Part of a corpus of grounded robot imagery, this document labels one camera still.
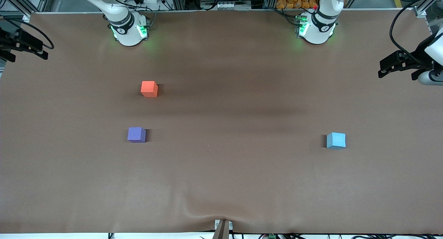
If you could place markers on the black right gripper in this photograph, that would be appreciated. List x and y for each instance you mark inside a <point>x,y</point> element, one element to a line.
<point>7,42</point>

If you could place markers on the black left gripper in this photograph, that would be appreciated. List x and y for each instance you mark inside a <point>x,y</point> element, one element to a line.
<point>414,61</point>

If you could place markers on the light blue foam block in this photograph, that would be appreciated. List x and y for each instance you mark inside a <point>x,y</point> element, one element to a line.
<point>336,140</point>

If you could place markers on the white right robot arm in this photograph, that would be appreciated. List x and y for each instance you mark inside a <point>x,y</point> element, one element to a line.
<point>126,27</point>

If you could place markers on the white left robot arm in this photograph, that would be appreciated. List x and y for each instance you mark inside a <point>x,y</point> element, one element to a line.
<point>318,27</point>

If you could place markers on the orange foam block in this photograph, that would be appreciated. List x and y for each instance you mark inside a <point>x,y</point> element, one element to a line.
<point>149,88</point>

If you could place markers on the purple foam block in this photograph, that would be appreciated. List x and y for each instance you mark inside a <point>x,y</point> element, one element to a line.
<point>136,134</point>

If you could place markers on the white terminal block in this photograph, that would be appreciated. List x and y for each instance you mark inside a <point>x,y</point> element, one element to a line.
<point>232,5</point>

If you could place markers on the brown table mat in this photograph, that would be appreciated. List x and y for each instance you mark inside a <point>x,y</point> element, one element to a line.
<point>242,169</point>

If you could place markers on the green connector plug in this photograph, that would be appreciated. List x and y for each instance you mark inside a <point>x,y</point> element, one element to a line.
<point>271,236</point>

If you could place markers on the aluminium frame profile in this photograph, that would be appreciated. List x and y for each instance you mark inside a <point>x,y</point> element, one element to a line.
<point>24,1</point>
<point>427,3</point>

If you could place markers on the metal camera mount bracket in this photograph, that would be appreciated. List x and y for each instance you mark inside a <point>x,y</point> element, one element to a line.
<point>222,229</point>

